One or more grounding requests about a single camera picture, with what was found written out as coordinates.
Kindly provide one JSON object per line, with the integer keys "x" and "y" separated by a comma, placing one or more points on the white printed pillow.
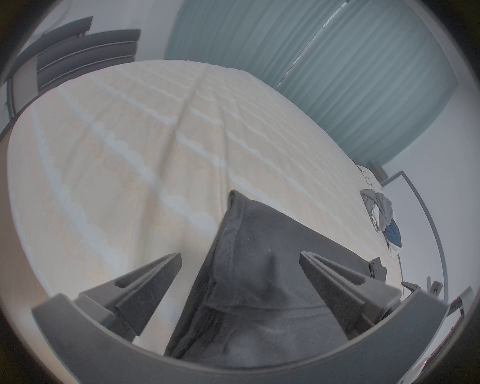
{"x": 369, "y": 176}

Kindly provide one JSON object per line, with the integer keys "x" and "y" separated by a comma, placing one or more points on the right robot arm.
{"x": 455, "y": 305}

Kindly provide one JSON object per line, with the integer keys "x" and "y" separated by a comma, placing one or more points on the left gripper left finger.
{"x": 150, "y": 288}

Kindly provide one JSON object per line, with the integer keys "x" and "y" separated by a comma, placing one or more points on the bed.
{"x": 150, "y": 157}

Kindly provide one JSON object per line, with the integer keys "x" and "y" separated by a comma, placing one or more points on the black dressing table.
{"x": 37, "y": 52}

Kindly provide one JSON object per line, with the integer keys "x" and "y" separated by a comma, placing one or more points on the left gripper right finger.
{"x": 333, "y": 288}

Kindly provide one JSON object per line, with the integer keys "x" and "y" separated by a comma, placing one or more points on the grey bedside table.
{"x": 377, "y": 170}

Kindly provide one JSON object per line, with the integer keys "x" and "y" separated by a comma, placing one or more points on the black chest of drawers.
{"x": 86, "y": 56}

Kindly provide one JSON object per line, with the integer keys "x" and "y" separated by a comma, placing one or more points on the pile of clothes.
{"x": 382, "y": 215}

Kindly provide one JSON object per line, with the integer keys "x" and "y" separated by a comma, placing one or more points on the blue-green curtain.
{"x": 356, "y": 75}

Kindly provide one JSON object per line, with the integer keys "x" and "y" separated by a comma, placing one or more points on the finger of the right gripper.
{"x": 410, "y": 287}

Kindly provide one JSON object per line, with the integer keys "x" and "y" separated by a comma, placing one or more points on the black T-shirt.
{"x": 255, "y": 292}

